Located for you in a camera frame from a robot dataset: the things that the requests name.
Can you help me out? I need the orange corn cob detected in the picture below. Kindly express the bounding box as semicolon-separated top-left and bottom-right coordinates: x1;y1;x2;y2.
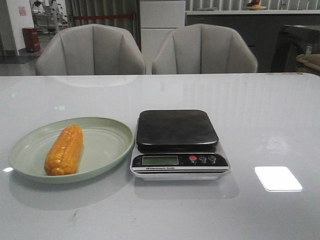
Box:
44;125;83;176

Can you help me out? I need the white cabinet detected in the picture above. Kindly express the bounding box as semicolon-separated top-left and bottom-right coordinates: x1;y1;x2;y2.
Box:
139;0;186;74

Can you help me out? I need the pink wall notice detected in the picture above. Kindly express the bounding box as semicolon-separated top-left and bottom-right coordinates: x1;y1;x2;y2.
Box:
18;6;27;17

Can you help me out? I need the red trash bin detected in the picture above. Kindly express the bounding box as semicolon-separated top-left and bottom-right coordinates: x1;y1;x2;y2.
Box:
22;27;41;53

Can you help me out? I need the grey upholstered chair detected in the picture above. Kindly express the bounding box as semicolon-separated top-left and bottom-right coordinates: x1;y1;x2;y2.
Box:
35;24;146;76
151;23;258;75

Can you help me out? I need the black silver kitchen scale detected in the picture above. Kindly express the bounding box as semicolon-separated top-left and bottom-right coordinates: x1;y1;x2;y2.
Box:
130;109;231;181

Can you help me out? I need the left grey upholstered chair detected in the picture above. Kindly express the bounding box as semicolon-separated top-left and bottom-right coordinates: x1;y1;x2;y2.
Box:
35;24;146;76

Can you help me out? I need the red barrier belt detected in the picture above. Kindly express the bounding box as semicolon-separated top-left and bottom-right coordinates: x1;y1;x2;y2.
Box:
73;13;134;21

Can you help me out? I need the fruit plate on counter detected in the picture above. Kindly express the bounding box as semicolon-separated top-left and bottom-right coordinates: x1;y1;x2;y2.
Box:
245;0;267;11

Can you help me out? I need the grey counter with white top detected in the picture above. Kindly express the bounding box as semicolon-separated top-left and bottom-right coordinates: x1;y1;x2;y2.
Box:
186;10;320;73

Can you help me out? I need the right grey upholstered chair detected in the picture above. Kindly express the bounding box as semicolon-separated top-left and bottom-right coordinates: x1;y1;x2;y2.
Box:
151;23;258;75

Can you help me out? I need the dark appliance at right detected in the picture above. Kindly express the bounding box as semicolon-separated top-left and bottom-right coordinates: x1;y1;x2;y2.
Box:
270;25;320;73

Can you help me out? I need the beige cushion at right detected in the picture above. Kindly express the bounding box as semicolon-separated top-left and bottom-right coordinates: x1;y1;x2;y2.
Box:
296;53;320;76

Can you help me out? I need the light green plate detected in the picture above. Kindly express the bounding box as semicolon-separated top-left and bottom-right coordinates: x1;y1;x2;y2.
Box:
8;117;134;184

